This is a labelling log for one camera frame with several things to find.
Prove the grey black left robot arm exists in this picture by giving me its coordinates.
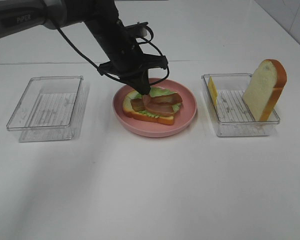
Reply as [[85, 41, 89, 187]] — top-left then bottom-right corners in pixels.
[[0, 0, 169, 95]]

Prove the yellow cheese slice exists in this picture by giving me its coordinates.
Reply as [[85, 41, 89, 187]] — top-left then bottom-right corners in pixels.
[[207, 76, 218, 108]]

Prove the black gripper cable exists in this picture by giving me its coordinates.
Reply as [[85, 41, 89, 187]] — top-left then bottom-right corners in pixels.
[[54, 21, 170, 86]]

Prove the green lettuce leaf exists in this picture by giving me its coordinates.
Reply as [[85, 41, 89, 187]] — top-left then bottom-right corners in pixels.
[[141, 87, 183, 116]]

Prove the clear right plastic container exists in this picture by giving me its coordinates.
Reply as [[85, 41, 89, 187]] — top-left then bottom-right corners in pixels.
[[201, 73, 280, 137]]

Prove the clear left plastic container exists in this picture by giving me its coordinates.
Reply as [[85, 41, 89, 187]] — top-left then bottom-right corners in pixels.
[[6, 75, 90, 143]]

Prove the pink round plate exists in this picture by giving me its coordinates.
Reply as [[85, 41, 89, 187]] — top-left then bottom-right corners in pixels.
[[112, 79, 197, 138]]

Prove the upright bread slice right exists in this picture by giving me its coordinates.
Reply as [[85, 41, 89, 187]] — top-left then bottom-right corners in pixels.
[[242, 59, 287, 122]]

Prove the bacon strip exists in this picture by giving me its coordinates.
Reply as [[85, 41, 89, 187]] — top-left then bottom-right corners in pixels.
[[150, 92, 183, 105], [130, 95, 175, 117]]

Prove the bread slice with orange crust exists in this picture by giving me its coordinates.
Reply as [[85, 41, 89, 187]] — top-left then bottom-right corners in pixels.
[[122, 90, 175, 125]]

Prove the clear plastic container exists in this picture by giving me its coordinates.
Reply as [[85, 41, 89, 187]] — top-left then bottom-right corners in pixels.
[[6, 75, 90, 143], [201, 73, 280, 137]]

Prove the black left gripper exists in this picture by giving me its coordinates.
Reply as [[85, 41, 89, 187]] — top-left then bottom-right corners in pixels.
[[84, 18, 168, 95]]

